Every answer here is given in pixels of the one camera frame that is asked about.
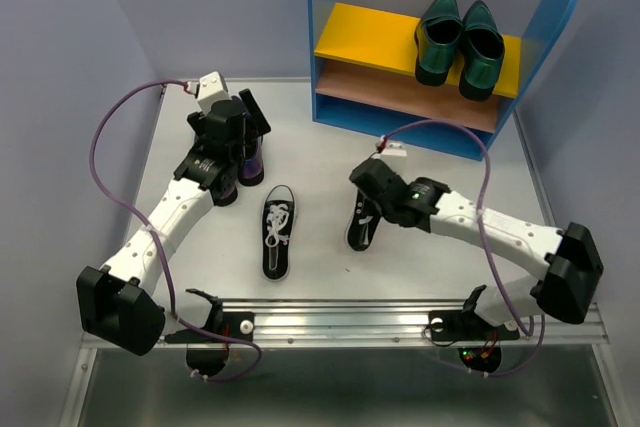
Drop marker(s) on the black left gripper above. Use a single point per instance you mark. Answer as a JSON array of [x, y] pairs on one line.
[[259, 122]]

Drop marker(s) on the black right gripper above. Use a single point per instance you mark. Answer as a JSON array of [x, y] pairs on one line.
[[391, 172]]

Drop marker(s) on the black sneaker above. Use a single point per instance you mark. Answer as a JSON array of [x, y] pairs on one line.
[[363, 223], [278, 219]]

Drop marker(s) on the purple loafer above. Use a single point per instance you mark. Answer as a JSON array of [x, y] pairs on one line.
[[251, 173], [224, 192]]

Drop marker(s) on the green loafer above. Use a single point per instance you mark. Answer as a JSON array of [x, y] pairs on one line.
[[437, 36], [483, 51]]

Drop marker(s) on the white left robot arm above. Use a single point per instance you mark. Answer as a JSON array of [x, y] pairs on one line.
[[115, 300]]

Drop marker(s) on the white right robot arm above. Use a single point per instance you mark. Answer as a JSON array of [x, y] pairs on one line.
[[562, 266]]

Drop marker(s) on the blue and yellow shoe shelf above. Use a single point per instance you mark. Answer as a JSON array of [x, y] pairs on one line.
[[363, 55]]

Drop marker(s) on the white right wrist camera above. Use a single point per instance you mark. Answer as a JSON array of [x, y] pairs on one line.
[[387, 148]]

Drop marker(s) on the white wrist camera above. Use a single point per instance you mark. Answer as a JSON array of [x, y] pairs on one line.
[[387, 148], [212, 88]]

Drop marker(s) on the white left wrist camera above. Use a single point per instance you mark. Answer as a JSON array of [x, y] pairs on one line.
[[212, 88]]

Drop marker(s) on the aluminium mounting rail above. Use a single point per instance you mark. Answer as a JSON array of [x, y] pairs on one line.
[[321, 324]]

